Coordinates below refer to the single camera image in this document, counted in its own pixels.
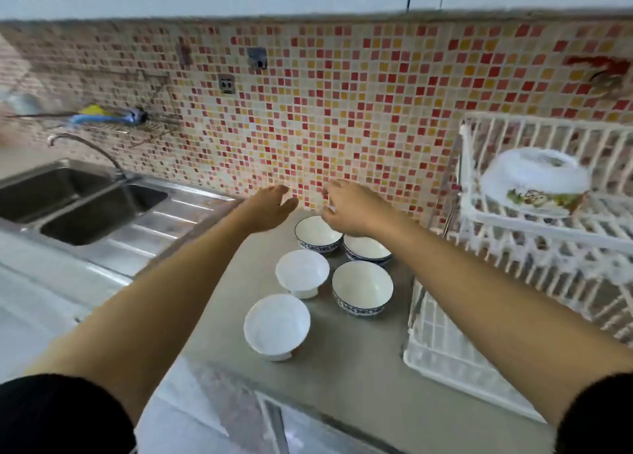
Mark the person's right hand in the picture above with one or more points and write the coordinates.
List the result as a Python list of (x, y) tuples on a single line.
[(358, 211)]

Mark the person's left hand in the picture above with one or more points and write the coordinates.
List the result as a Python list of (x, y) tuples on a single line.
[(264, 211)]

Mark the person's left thumb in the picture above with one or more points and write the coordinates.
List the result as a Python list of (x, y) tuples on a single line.
[(291, 204)]

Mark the person's right fingers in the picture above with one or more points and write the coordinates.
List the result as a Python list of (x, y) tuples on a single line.
[(334, 196)]

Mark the person's left forearm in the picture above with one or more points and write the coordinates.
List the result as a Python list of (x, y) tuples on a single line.
[(158, 300)]

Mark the person's right forearm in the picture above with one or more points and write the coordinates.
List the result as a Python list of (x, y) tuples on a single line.
[(494, 310)]

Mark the blue rimmed white bowl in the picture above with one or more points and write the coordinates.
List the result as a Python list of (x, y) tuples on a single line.
[(314, 232), (362, 284), (367, 248)]

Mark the plain white footed bowl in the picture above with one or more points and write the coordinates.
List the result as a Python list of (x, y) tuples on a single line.
[(276, 324), (301, 270)]

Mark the white plastic dish rack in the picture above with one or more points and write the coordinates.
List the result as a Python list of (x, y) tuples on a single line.
[(470, 214)]

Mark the stainless steel double sink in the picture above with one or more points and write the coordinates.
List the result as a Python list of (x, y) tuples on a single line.
[(99, 211)]

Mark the white bowl with floral print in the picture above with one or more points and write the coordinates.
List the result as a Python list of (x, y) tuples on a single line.
[(536, 176)]

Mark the blue and yellow brush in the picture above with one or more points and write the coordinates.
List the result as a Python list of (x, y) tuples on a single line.
[(106, 117)]

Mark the chrome curved faucet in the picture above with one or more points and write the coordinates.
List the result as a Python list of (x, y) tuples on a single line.
[(89, 144)]

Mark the lower cabinet door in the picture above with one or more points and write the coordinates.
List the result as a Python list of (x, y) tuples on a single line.
[(306, 431)]

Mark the black left sleeve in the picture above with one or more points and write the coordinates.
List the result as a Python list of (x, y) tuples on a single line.
[(59, 419)]

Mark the black sleeve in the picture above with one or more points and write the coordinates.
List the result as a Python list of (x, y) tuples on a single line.
[(59, 419), (601, 419)]

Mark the black right sleeve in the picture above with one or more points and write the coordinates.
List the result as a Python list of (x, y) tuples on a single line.
[(601, 419)]

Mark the small wall outlet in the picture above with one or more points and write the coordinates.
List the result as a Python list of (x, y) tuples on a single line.
[(227, 85)]

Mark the grey square wall hook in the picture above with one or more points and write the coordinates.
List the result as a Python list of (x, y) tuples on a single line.
[(257, 58)]

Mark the red wall hook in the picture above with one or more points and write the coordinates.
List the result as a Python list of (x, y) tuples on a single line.
[(601, 70)]

